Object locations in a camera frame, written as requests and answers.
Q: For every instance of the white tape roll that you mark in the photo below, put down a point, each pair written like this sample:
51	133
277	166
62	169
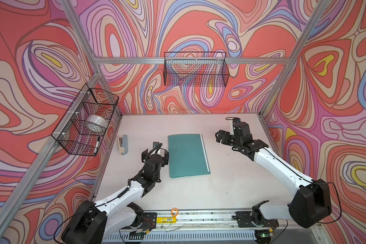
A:
97	120

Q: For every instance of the black wire basket left wall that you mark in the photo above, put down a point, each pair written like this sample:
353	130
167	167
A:
74	134

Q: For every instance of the black wire basket wall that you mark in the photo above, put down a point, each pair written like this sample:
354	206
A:
201	69
74	134

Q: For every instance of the black white marker pen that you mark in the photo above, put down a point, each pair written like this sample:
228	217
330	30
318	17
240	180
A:
96	147

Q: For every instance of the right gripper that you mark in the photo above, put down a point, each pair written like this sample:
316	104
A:
225	135

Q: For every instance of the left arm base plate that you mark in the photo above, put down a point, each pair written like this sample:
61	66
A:
145	221

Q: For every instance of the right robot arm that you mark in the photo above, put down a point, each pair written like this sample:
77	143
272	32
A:
311	201

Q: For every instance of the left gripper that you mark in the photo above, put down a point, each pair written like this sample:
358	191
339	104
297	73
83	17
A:
163	160

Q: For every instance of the black wire basket back wall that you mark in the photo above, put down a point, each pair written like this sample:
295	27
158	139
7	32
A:
201	69

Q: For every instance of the grey white stapler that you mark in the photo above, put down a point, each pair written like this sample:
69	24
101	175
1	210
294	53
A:
123	144

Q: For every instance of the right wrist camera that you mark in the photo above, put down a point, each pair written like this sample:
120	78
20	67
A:
236	120

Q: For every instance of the teal folder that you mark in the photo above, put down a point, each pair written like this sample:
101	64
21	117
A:
187	156

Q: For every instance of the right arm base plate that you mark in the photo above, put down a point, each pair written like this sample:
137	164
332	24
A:
249	219

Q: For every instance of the yellow cylinder with label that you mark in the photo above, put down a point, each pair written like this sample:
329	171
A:
166	220

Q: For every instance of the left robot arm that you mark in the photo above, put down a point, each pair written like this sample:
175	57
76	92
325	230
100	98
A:
94	221

